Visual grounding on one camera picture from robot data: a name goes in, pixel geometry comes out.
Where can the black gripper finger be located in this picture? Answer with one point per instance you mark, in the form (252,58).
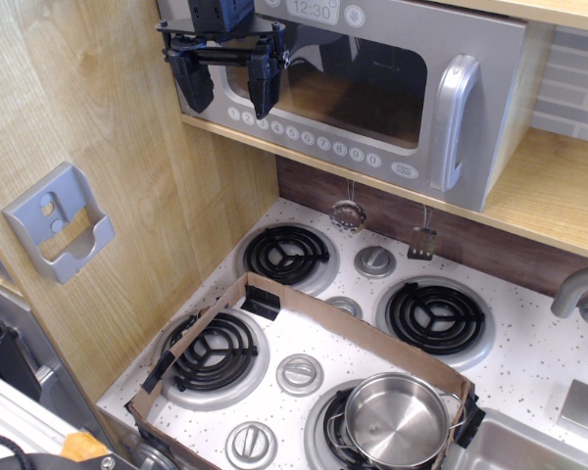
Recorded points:
(263,81)
(193,79)

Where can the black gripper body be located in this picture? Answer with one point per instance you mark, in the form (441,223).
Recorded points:
(225,33)

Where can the silver toy microwave door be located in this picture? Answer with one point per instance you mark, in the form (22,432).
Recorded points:
(408,92)

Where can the hanging metal strainer ladle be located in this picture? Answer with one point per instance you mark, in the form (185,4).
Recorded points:
(347,215)

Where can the back left black burner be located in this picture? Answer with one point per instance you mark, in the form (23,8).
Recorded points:
(292,254)

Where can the black burner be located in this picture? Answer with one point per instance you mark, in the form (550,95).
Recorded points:
(225,363)
(441,317)
(292,254)
(327,444)

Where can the back silver stove knob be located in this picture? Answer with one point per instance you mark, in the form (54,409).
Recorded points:
(375,262)

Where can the silver stove knob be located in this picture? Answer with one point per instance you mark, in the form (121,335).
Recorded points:
(375,262)
(299,375)
(251,445)
(346,305)

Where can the hanging metal slotted spatula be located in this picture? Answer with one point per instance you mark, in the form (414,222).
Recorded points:
(423,238)

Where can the middle silver stove knob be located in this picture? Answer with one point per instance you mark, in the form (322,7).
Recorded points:
(346,305)

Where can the front left black burner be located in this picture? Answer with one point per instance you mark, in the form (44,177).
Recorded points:
(225,363)

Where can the wooden shelf board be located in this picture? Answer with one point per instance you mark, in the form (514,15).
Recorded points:
(541,195)

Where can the back right black burner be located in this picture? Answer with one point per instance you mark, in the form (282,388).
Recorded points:
(441,317)

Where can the centre silver stove knob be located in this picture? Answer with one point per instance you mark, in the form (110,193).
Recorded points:
(299,375)

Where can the front silver stove knob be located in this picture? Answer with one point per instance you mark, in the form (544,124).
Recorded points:
(251,445)

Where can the stainless steel pot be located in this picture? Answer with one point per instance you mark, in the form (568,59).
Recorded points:
(398,421)

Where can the front right black burner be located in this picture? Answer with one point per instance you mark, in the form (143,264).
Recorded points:
(327,444)

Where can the silver oven front knob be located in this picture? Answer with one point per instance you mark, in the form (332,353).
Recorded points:
(149,458)

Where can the silver toy faucet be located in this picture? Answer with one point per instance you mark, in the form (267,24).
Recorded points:
(572,294)

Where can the metal sink basin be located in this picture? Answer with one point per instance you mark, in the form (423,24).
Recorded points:
(493,440)

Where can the grey wall phone holder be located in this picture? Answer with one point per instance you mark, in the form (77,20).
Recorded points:
(46,209)

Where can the brown cardboard barrier frame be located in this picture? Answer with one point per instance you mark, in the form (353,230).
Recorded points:
(347,348)

